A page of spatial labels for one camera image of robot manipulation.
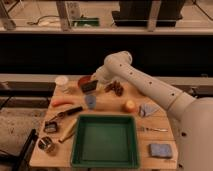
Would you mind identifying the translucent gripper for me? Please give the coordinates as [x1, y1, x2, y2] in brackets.
[91, 73, 105, 91]

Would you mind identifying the black eraser block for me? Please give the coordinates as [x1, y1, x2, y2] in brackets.
[81, 80, 98, 93]

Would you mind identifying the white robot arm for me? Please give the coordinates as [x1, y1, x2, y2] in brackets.
[93, 51, 213, 171]

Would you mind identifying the blue plastic cup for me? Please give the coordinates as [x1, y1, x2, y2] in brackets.
[85, 94, 96, 110]

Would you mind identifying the white paper cup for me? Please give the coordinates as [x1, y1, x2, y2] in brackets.
[55, 76, 69, 90]

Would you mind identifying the small metal cup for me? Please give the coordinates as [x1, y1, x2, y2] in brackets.
[38, 136, 54, 153]

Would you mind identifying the red bowl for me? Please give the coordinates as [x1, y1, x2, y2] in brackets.
[78, 75, 91, 87]

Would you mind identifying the yellow apple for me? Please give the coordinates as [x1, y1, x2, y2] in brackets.
[123, 100, 137, 113]

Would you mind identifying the grey crumpled cloth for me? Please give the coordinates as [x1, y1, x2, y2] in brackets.
[139, 103, 159, 117]

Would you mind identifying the orange carrot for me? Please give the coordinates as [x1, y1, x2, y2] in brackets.
[51, 100, 74, 107]

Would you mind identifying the yellow banana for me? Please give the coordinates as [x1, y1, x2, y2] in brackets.
[58, 118, 77, 143]

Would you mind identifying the green plastic tray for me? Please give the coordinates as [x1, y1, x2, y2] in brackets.
[70, 115, 140, 169]

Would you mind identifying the black metal clip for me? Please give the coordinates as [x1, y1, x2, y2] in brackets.
[44, 121, 58, 133]

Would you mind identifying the silver fork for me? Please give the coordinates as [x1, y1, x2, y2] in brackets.
[138, 127, 168, 132]

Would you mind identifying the blue sponge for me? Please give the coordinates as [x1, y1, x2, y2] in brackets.
[149, 143, 173, 159]

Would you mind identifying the black chair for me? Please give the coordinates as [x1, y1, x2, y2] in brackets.
[12, 129, 38, 171]

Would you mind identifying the black handled knife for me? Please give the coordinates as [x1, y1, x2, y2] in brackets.
[49, 106, 83, 122]

